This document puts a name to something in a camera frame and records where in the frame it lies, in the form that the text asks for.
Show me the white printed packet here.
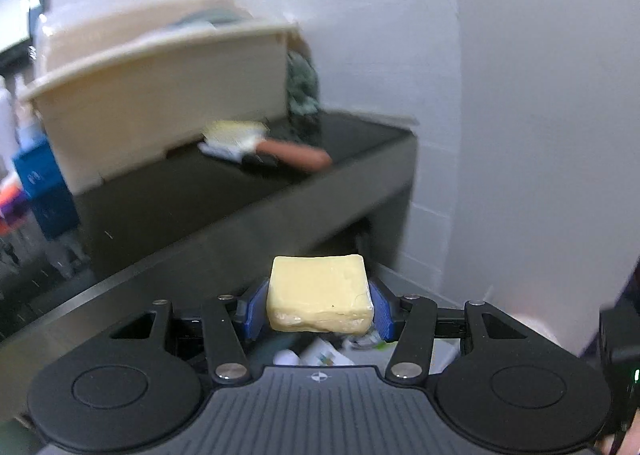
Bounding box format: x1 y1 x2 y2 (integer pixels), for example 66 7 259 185
299 336 357 367

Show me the brush with reddish handle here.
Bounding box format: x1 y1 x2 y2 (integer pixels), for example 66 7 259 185
199 120 334 174

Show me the white plastic bottle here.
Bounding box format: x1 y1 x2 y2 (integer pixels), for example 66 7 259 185
0 84 22 163

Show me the blue plastic crate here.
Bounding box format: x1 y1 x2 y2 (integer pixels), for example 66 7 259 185
12 139 82 239

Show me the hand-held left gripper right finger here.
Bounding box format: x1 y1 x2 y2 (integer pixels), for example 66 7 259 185
366 280 532 382

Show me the white and green packet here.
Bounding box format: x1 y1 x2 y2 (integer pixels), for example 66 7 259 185
342 327 387 352

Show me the dark green scrubbing cloth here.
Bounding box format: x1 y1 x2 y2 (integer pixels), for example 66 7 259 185
286 52 321 117

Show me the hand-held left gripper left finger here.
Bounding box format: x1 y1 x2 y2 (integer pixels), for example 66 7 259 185
108 293 271 384

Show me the yellow sponge block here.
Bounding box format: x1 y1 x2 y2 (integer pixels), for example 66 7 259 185
266 253 376 335

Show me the beige plastic bin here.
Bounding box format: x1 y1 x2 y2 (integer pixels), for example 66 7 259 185
17 0 302 194

